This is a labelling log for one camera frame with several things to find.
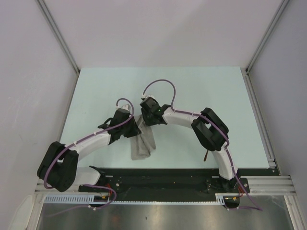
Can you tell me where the grey cloth napkin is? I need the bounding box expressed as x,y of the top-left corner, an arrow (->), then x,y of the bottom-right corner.
130,115 -> 156,161

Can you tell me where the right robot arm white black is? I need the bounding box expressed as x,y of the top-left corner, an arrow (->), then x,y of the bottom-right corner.
140,96 -> 239,192

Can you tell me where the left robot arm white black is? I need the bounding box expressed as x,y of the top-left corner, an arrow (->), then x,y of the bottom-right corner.
37,107 -> 141,192

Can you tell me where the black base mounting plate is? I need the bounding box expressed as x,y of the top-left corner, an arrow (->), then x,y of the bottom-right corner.
79,167 -> 280,202

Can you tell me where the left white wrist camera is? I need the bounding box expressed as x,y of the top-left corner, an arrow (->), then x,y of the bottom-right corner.
116,104 -> 131,113

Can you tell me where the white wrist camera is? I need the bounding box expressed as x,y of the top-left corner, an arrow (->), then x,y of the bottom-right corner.
141,94 -> 155,101
116,104 -> 131,113

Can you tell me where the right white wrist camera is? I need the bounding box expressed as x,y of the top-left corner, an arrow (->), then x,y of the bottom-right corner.
141,94 -> 155,101

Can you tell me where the white slotted cable duct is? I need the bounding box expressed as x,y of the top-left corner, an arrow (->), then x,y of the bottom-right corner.
44,193 -> 237,206

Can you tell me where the aluminium front rail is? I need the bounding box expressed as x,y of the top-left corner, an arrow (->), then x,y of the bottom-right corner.
35,176 -> 296,196

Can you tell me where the left aluminium corner post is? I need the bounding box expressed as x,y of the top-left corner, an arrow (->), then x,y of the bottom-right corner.
35,0 -> 81,75

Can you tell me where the aluminium corner post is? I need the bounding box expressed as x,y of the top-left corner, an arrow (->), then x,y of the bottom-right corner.
245,0 -> 292,73
35,0 -> 81,75

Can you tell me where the right aluminium corner post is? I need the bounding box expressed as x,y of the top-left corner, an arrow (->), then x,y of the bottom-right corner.
245,0 -> 292,73

